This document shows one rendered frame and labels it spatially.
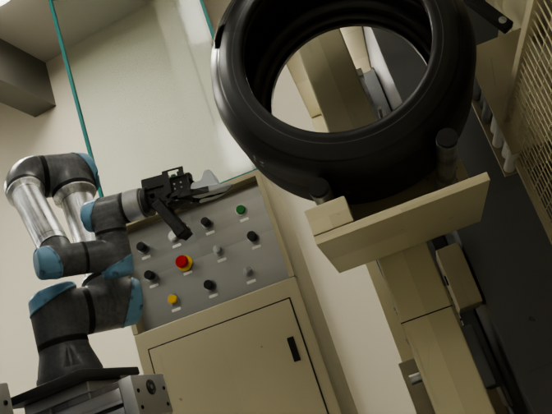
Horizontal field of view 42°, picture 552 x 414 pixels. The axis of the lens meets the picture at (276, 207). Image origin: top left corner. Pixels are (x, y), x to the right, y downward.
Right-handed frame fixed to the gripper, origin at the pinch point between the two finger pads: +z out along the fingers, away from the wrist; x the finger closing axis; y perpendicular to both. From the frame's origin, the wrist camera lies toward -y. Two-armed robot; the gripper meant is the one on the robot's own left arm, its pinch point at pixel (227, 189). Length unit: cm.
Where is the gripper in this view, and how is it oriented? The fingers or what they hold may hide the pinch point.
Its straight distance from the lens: 167.0
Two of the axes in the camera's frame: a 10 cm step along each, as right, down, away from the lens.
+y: -1.9, -9.4, 2.9
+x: 2.2, 2.5, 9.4
